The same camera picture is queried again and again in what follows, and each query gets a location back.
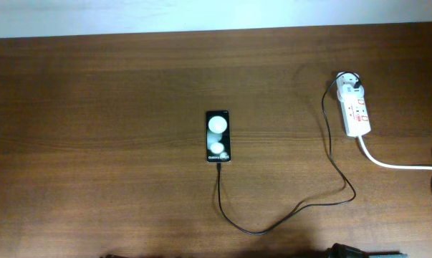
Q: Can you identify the white USB charger plug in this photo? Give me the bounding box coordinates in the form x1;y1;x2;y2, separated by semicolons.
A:
336;72;365;102

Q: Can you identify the black USB charging cable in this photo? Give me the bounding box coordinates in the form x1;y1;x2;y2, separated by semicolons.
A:
216;70;363;237

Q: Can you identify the black smartphone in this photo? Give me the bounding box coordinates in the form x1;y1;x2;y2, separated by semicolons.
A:
206;110;232;163

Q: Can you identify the white power strip cord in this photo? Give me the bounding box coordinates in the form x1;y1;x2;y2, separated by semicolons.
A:
356;134;432;172

